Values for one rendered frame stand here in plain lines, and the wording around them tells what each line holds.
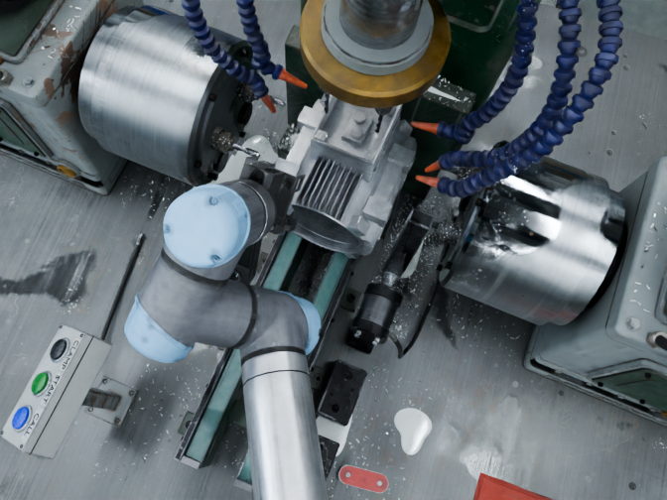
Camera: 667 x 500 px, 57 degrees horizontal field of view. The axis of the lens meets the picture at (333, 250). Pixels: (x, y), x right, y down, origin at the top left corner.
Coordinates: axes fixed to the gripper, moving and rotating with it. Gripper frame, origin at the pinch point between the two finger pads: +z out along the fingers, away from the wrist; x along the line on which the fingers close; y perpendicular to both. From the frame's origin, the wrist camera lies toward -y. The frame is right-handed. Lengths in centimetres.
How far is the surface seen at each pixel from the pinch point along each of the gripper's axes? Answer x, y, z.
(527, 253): -35.6, 7.6, -2.1
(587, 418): -63, -19, 22
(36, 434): 16.5, -36.4, -20.4
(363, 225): -12.8, 2.0, 1.3
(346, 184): -8.0, 6.7, 3.1
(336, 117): -2.8, 15.3, 5.4
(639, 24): -77, 86, 175
